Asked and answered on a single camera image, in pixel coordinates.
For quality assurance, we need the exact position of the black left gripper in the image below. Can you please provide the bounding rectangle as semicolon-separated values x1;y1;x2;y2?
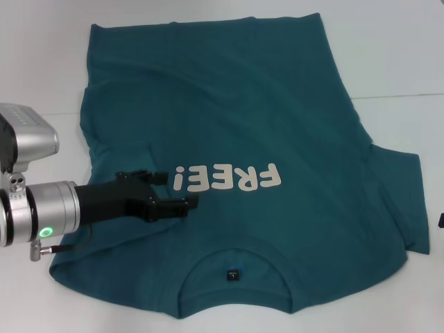
74;169;200;227

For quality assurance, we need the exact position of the left arm cable with connector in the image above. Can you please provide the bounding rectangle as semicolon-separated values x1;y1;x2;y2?
28;221;95;264

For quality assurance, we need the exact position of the silver left camera mount bracket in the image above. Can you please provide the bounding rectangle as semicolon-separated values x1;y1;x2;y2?
0;171;28;202

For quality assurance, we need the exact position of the teal T-shirt with FREE print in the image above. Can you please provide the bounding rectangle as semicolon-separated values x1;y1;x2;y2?
47;12;431;311

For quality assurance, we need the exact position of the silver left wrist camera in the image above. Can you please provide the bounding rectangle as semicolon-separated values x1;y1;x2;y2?
0;103;59;174

